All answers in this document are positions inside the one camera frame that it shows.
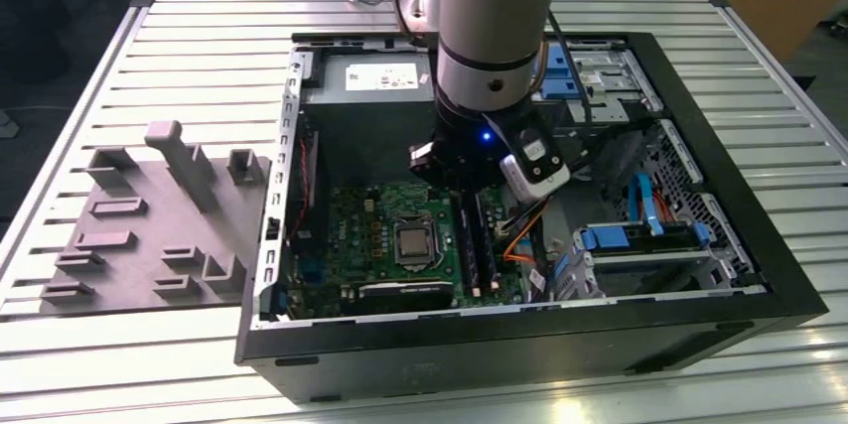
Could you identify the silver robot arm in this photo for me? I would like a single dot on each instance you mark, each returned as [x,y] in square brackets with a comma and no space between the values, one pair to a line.
[489,22]

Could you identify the grey power supply unit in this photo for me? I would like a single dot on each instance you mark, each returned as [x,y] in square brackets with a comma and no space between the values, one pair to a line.
[357,136]

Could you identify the silver CPU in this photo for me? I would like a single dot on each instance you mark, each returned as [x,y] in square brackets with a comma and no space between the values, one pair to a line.
[413,241]

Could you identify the green motherboard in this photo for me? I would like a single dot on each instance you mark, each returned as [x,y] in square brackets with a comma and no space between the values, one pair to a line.
[350,210]

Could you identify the blue plastic drive latch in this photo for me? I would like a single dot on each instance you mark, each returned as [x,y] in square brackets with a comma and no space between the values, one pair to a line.
[562,81]

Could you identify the metal drive cage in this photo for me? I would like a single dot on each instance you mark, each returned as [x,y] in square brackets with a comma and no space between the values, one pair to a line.
[609,111]

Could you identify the blue disk carrier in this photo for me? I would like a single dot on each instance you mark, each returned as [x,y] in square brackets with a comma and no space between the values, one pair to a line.
[609,238]

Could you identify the black graphics card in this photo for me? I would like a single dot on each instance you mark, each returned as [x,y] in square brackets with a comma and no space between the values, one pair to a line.
[397,295]

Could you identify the black open PC case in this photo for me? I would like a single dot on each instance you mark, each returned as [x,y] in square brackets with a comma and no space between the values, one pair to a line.
[529,359]

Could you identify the grey parts rack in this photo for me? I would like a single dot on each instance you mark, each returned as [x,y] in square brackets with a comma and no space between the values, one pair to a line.
[165,245]

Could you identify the black wrist camera block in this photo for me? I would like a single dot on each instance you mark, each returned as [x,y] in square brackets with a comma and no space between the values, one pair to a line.
[424,158]

